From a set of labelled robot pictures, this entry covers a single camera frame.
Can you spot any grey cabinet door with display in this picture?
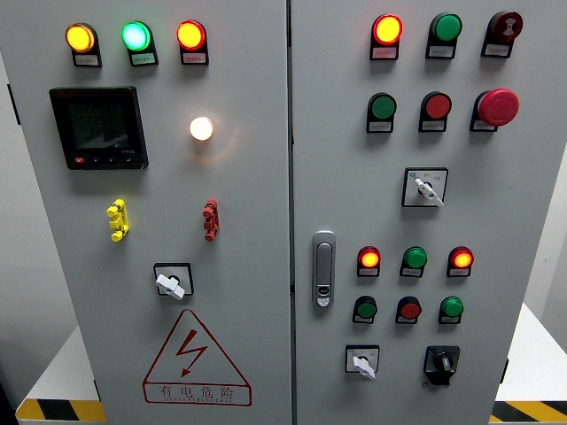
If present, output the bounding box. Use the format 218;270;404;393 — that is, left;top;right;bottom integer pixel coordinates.
0;0;294;425

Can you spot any silver door lock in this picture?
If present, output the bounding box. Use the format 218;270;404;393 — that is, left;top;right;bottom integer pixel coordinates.
311;230;337;309

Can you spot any grey cabinet door with lock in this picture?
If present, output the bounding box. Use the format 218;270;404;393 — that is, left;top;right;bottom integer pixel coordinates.
290;0;567;425

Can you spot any small red lamp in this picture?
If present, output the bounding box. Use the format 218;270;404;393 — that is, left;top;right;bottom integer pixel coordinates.
356;245;382;279
446;245;475;279

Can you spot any white round lamp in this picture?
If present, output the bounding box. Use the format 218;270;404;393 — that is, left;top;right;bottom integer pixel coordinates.
189;116;215;143

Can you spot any small green push button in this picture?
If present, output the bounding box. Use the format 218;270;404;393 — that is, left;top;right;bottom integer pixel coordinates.
352;295;378;325

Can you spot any small green lamp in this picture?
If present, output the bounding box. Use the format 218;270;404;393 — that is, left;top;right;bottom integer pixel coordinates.
438;296;465;325
399;245;429;279

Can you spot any large green push button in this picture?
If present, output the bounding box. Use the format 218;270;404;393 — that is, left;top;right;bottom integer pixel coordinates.
425;12;463;60
366;91;398;135

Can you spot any small red push button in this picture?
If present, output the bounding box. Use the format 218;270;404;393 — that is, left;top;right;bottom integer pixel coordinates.
394;296;423;325

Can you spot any large red push button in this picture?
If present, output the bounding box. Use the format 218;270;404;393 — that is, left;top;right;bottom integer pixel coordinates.
417;90;454;134

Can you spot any red warning triangle sticker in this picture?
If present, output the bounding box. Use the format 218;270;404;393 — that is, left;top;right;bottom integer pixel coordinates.
142;308;253;407

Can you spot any red round lamp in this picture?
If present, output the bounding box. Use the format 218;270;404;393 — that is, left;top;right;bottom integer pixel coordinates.
175;19;211;66
369;13;405;62

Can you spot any black display meter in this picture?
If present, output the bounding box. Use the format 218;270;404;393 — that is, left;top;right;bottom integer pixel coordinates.
48;86;150;171

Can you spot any bright green round lamp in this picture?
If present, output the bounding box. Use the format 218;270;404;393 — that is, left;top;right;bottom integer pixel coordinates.
120;20;159;68

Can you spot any large red stop button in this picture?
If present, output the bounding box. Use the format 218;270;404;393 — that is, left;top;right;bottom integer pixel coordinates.
469;88;521;133

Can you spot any yellow round lamp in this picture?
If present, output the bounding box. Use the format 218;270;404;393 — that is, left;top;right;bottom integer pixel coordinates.
65;22;104;68

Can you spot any dark red buzzer lamp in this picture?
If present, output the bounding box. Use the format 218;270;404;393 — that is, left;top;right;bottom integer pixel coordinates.
480;11;524;59

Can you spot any black yellow striped tape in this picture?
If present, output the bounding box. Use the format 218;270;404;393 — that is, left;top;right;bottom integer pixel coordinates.
488;400;567;424
15;398;108;424

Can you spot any small red handle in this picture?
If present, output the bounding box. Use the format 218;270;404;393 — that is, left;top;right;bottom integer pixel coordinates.
202;198;221;243

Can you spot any white-handle switch, black plate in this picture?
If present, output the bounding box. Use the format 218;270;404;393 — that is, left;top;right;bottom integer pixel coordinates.
152;262;195;302

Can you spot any slim white-handle switch, large plate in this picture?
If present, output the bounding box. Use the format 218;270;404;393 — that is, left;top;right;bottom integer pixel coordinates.
400;166;449;209

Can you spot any small yellow handle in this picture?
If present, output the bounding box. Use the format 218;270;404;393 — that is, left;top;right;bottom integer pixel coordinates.
105;198;130;243

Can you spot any white-handle switch, small white plate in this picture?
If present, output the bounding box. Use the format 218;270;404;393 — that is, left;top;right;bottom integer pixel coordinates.
345;344;381;381

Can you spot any black knob turn switch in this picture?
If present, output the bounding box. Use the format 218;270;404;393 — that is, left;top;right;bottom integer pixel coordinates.
423;345;462;389

